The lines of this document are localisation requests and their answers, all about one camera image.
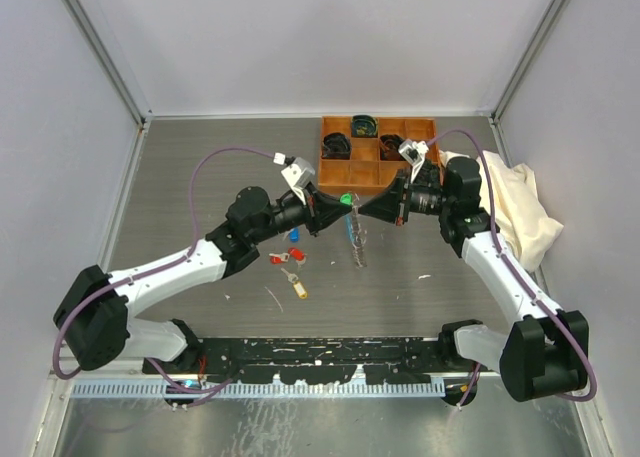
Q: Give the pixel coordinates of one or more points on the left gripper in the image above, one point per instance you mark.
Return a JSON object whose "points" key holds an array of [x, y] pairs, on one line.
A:
{"points": [[320, 209]]}

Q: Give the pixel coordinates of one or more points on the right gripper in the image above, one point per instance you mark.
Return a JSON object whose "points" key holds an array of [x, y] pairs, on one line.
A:
{"points": [[391, 205]]}

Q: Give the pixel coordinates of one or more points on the green tag key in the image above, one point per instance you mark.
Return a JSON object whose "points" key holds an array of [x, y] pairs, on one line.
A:
{"points": [[347, 198]]}

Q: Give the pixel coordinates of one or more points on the blue-handled keyring with rings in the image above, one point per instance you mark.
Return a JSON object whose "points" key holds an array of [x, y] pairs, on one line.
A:
{"points": [[356, 238]]}

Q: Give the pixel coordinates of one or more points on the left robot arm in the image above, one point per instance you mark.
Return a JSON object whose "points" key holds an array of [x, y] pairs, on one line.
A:
{"points": [[98, 318]]}

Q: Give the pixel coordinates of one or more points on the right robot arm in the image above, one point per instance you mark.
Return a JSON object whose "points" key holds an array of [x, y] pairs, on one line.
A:
{"points": [[545, 352]]}

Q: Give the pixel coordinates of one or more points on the wooden compartment tray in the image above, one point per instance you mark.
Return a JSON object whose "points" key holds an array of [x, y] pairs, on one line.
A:
{"points": [[364, 173]]}

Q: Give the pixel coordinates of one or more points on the red tag key upper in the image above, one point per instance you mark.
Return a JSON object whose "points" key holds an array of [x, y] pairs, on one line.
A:
{"points": [[298, 255]]}

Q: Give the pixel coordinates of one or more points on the red tag key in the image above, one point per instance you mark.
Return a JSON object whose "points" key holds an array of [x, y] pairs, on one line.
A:
{"points": [[278, 258], [298, 255]]}

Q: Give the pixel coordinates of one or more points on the rolled brown belt middle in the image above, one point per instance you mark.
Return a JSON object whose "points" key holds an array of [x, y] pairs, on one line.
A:
{"points": [[389, 145]]}

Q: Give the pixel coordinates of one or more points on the rolled belt left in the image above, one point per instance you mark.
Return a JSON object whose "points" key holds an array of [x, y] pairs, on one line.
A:
{"points": [[336, 146]]}

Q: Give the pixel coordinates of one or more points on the red tag key lower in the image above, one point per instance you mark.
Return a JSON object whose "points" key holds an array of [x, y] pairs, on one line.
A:
{"points": [[278, 258]]}

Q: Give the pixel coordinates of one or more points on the rolled belt top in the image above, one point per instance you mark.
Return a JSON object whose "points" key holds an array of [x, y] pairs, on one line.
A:
{"points": [[364, 126]]}

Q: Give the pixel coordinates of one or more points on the yellow tag key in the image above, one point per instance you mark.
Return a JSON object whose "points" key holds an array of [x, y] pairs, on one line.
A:
{"points": [[296, 283]]}

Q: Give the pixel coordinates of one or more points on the cream cloth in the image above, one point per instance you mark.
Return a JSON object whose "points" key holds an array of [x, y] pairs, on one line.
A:
{"points": [[523, 221]]}

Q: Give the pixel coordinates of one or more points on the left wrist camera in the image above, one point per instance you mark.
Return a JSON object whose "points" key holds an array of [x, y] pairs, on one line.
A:
{"points": [[297, 173]]}

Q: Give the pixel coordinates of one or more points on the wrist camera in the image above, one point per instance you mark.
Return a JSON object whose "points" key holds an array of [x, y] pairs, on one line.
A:
{"points": [[297, 173], [414, 152]]}

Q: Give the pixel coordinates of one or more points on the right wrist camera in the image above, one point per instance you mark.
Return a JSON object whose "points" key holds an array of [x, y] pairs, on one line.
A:
{"points": [[414, 152]]}

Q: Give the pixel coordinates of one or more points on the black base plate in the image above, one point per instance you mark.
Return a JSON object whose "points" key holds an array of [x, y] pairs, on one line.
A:
{"points": [[384, 360]]}

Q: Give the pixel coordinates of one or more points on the grey cable duct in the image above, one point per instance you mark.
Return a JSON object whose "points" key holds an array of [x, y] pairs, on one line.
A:
{"points": [[158, 388]]}

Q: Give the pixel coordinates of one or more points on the aluminium rail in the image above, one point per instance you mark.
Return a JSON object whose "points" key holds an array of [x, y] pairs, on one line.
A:
{"points": [[125, 372]]}

